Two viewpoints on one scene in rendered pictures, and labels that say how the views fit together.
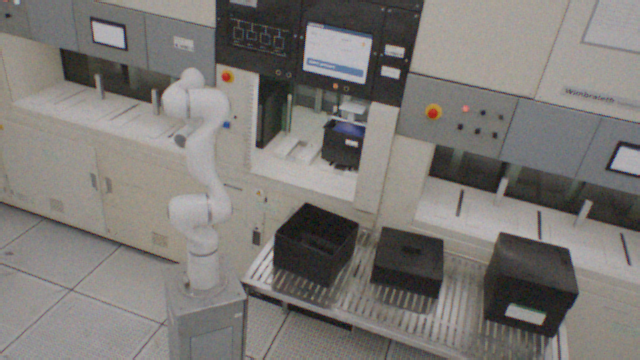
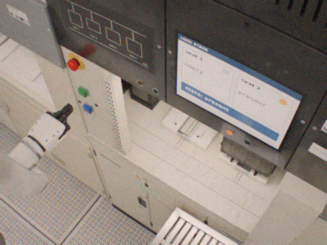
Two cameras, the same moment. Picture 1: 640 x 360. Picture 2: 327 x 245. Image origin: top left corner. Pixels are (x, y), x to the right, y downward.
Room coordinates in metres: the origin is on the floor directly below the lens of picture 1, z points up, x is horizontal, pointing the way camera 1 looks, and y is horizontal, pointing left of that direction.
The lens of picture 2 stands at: (1.59, -0.03, 2.27)
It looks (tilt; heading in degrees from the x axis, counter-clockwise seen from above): 58 degrees down; 20
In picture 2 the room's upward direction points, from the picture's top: 1 degrees counter-clockwise
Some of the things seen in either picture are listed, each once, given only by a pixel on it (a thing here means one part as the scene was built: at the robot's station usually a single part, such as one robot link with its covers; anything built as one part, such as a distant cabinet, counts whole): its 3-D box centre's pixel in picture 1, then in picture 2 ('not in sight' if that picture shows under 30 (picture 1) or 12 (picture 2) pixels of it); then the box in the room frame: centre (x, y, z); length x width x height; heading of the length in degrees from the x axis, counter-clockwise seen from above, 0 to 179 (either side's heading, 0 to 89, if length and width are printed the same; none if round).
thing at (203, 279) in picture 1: (202, 264); not in sight; (1.51, 0.42, 0.85); 0.19 x 0.19 x 0.18
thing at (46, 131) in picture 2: not in sight; (45, 133); (2.06, 0.54, 1.20); 0.11 x 0.10 x 0.07; 164
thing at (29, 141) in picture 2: not in sight; (32, 147); (2.00, 0.56, 1.20); 0.09 x 0.03 x 0.08; 74
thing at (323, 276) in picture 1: (316, 243); not in sight; (1.74, -0.02, 0.85); 0.28 x 0.28 x 0.17; 67
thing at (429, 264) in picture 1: (409, 257); not in sight; (1.75, -0.43, 0.83); 0.29 x 0.29 x 0.13; 82
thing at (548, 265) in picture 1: (526, 283); not in sight; (1.62, -0.89, 0.89); 0.29 x 0.29 x 0.25; 78
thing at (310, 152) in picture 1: (297, 149); (196, 118); (2.46, 0.15, 0.89); 0.22 x 0.21 x 0.04; 165
